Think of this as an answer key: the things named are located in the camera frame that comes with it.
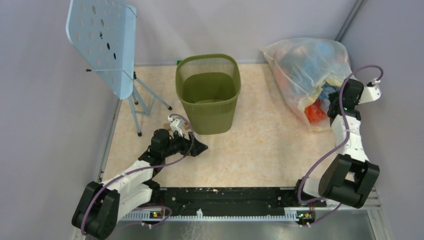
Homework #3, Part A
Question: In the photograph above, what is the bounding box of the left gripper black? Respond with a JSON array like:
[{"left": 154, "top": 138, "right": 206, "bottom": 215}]
[{"left": 162, "top": 129, "right": 208, "bottom": 158}]

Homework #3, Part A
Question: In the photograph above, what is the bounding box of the green mesh trash bin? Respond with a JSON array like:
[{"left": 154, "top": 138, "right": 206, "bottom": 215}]
[{"left": 175, "top": 53, "right": 241, "bottom": 135}]

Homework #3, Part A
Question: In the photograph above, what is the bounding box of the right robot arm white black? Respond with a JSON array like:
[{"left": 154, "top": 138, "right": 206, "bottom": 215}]
[{"left": 293, "top": 79, "right": 381, "bottom": 209}]

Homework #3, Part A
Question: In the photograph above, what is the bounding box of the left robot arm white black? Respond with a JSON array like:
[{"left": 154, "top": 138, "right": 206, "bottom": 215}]
[{"left": 71, "top": 128, "right": 209, "bottom": 240}]

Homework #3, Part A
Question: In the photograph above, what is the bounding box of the large translucent bag of trash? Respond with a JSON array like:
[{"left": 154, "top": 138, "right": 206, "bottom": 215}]
[{"left": 260, "top": 37, "right": 352, "bottom": 132}]

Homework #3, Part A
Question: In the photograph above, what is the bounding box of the wooden letter tile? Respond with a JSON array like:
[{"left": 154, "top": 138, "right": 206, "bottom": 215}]
[{"left": 163, "top": 123, "right": 172, "bottom": 131}]

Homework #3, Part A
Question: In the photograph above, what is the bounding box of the white toothed rack strip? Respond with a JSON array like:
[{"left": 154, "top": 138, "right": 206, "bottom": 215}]
[{"left": 121, "top": 210, "right": 299, "bottom": 222}]

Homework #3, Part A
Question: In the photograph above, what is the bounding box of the light blue music stand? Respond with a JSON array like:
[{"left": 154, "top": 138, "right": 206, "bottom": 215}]
[{"left": 66, "top": 0, "right": 172, "bottom": 136}]

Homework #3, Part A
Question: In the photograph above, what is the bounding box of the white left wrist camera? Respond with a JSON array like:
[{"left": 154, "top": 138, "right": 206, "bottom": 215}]
[{"left": 167, "top": 115, "right": 186, "bottom": 137}]

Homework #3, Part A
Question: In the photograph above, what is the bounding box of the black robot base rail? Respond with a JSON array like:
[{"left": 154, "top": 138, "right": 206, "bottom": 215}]
[{"left": 150, "top": 187, "right": 327, "bottom": 218}]

